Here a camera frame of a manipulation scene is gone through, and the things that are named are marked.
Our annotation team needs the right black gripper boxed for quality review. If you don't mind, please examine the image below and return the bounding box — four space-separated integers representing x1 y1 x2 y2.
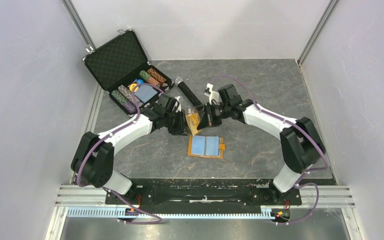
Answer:
198 102 232 131

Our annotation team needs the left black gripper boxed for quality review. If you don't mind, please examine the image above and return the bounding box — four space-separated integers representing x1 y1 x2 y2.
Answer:
164 109 193 137

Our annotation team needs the gold card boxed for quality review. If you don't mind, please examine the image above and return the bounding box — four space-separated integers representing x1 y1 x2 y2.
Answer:
185 107 204 136

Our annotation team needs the orange leather card holder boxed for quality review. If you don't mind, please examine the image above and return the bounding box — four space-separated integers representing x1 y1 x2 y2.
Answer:
187 135 226 159

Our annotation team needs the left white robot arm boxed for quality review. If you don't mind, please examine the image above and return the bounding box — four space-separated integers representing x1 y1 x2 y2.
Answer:
70 94 186 204

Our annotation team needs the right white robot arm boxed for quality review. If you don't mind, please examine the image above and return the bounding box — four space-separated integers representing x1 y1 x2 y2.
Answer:
197 83 326 204

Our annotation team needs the blue card deck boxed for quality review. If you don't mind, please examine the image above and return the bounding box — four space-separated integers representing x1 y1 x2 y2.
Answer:
134 85 158 103

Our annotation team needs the black glitter cylinder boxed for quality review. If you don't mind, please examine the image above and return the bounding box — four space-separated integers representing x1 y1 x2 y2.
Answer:
174 76 203 107

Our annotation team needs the green purple chip stack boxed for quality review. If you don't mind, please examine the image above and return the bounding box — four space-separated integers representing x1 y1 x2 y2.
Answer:
110 90 137 114

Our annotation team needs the brown patterned chip stack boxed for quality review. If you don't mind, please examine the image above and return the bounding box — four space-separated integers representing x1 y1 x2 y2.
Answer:
146 68 167 84

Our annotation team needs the purple patterned chip stack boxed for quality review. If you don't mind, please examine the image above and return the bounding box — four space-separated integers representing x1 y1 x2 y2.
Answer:
117 85 144 107

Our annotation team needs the yellow poker chip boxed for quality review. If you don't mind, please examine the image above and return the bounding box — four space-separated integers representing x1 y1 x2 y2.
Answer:
128 82 139 93

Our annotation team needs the green red chip stack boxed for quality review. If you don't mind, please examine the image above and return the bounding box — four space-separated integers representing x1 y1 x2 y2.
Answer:
139 70 161 88

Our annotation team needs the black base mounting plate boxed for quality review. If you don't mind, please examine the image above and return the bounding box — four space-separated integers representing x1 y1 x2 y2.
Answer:
124 178 302 214

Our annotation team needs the black poker chip case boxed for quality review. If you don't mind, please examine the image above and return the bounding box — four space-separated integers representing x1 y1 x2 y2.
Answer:
82 29 174 116

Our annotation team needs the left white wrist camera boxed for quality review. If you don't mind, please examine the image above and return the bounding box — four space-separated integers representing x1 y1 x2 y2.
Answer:
173 96 182 113

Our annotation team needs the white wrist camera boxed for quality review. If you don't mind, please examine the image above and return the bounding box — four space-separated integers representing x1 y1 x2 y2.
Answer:
173 96 182 113
204 83 221 105

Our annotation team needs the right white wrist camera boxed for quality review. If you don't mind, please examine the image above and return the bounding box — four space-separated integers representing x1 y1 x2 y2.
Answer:
204 83 221 105

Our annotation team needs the grey slotted cable duct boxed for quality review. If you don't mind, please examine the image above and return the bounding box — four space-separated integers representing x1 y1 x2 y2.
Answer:
66 206 292 220

